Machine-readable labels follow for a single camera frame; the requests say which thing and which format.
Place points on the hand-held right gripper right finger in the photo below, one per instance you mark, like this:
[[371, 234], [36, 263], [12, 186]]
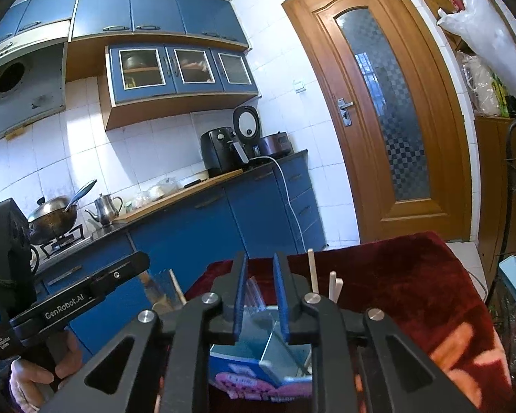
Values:
[[280, 301]]

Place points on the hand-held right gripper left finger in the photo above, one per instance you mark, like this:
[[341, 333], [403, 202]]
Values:
[[241, 301]]

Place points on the wooden chopstick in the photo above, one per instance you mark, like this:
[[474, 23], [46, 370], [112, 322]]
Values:
[[313, 271], [178, 290]]

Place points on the blue utensil box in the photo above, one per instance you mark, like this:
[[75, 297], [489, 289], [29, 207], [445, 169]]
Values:
[[258, 352]]

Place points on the person's left hand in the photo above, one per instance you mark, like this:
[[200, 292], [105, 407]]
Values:
[[26, 383]]

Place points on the metal wok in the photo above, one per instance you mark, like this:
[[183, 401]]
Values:
[[51, 221]]

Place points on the gas stove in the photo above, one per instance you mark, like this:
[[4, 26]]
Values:
[[66, 241]]

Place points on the blue lower kitchen cabinets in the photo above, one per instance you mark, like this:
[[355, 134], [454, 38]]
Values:
[[189, 232]]

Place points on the blue kitchen cabinets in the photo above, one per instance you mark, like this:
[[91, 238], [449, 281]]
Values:
[[155, 8], [189, 232]]

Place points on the metal kettle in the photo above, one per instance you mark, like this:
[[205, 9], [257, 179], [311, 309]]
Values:
[[104, 210]]

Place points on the red and pink floral blanket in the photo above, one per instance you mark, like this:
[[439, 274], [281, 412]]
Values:
[[391, 275]]

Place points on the wooden countertop board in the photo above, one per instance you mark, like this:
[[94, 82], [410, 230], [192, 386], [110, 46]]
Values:
[[176, 198]]

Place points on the black air fryer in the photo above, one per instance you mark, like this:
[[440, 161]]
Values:
[[219, 150]]

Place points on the dark pressure cooker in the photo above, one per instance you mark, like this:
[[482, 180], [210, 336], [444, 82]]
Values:
[[277, 143]]

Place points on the grey range hood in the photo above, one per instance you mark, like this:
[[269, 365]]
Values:
[[21, 94]]

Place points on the wooden door with glass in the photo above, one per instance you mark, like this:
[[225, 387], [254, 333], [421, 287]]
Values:
[[413, 94]]

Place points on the wooden side cabinet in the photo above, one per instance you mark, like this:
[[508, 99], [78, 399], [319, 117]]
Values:
[[490, 172]]

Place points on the blue upper kitchen cabinets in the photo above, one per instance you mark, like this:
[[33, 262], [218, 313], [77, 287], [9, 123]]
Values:
[[155, 8]]

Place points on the white plastic bag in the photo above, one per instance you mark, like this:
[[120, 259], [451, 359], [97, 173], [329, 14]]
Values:
[[490, 30]]

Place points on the white light switch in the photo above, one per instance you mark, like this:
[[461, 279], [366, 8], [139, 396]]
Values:
[[300, 86]]

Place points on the glass-door wall cabinet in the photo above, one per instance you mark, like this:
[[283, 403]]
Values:
[[172, 86]]

